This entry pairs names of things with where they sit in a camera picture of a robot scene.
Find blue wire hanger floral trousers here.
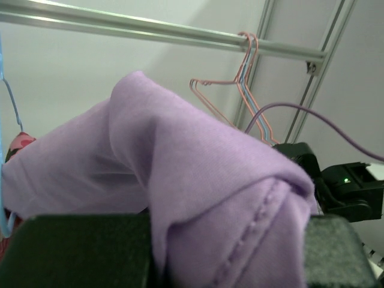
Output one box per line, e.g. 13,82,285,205
1,40,24,238

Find lilac trousers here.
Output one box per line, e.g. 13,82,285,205
2,71,316,287

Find pink floral trousers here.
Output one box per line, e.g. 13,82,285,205
5,132,36,162

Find aluminium hanging rail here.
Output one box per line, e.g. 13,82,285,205
0,0,328,62

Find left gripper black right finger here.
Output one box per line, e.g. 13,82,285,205
304,215,380,287

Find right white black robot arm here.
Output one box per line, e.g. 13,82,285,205
274,142,383,223

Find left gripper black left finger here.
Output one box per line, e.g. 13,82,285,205
1,214,156,287

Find aluminium frame right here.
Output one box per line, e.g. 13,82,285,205
232,0,359,143

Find pink wire hanger brown trousers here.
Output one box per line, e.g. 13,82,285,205
191,31,280,144

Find blue wire hanger teal trousers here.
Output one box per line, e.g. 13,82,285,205
239,56,269,143

